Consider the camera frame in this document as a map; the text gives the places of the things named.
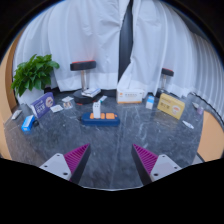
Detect orange pill blister pack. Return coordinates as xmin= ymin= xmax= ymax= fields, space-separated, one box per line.
xmin=63 ymin=101 xmax=75 ymax=110

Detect white box orange stripe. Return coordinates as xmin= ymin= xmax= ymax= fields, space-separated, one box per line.
xmin=116 ymin=87 xmax=146 ymax=105

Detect purple box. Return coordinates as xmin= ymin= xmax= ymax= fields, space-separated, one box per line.
xmin=30 ymin=91 xmax=56 ymax=119

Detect black stool red trim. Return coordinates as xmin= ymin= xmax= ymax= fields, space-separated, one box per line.
xmin=156 ymin=67 xmax=175 ymax=98
xmin=69 ymin=60 xmax=101 ymax=105

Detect blue power strip orange sockets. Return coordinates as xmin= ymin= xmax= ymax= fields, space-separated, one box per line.
xmin=80 ymin=111 xmax=121 ymax=127

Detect yellow tea box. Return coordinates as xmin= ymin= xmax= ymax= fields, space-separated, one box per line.
xmin=156 ymin=92 xmax=186 ymax=121

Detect flat white blue box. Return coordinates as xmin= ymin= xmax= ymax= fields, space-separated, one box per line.
xmin=81 ymin=87 xmax=102 ymax=99

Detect green potted plant white pot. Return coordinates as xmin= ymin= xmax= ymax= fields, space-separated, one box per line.
xmin=10 ymin=53 xmax=60 ymax=106

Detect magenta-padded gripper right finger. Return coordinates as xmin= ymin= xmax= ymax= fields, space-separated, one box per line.
xmin=131 ymin=143 xmax=183 ymax=186

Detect small blue white carton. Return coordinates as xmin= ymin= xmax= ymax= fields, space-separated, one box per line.
xmin=145 ymin=95 xmax=156 ymax=111

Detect small blue box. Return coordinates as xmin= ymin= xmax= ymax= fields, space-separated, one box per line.
xmin=21 ymin=114 xmax=36 ymax=132

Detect white curtain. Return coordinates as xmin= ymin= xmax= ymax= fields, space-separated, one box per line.
xmin=13 ymin=0 xmax=132 ymax=94
xmin=116 ymin=0 xmax=224 ymax=118

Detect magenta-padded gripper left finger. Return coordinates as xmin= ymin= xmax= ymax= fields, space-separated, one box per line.
xmin=39 ymin=143 xmax=92 ymax=185

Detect white flat packet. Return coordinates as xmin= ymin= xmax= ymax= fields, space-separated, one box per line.
xmin=49 ymin=104 xmax=64 ymax=114

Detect small white sachet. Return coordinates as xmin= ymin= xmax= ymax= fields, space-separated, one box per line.
xmin=182 ymin=120 xmax=195 ymax=130

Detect white flat item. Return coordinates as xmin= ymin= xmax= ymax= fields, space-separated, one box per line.
xmin=11 ymin=109 xmax=23 ymax=121

